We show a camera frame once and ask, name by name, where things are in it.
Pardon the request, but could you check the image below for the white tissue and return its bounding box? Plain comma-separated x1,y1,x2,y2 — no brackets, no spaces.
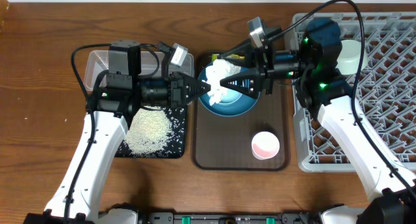
205,59,241,106

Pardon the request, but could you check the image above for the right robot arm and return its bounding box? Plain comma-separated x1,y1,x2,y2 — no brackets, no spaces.
220,18,415,223

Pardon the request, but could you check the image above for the light blue bowl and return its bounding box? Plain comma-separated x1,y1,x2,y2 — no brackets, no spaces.
207,87,242,106

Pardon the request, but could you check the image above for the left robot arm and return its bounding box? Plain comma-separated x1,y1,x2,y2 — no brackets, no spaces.
24,40,211,223

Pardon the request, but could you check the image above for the clear plastic bin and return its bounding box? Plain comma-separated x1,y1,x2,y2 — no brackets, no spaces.
84,50,194,92

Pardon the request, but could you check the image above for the pink and white cup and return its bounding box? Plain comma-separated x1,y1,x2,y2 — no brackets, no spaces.
251,131,280,160

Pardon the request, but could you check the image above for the grey dishwasher rack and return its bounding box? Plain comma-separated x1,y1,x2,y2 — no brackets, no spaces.
293,12,415,173

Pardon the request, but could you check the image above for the pile of rice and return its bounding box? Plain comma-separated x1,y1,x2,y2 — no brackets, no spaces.
125,107,173,156

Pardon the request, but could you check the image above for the brown serving tray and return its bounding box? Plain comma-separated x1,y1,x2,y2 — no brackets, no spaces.
190,49,291,171

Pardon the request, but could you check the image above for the green snack wrapper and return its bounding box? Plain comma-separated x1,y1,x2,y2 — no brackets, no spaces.
211,53,244,62

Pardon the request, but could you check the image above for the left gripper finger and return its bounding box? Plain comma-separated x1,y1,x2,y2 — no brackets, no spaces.
161,52,177,78
181,73,211,104

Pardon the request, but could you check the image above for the mint green bowl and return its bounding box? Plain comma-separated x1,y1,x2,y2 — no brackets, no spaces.
336,40,361,75

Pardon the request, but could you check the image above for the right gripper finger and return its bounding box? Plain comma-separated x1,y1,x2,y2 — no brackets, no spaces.
218,39,252,60
220,68,261,99

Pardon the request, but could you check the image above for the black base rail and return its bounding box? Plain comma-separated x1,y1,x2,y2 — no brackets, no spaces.
97,203,322,224

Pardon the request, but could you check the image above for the black rectangular tray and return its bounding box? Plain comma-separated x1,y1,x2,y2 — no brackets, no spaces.
115,106,187,158

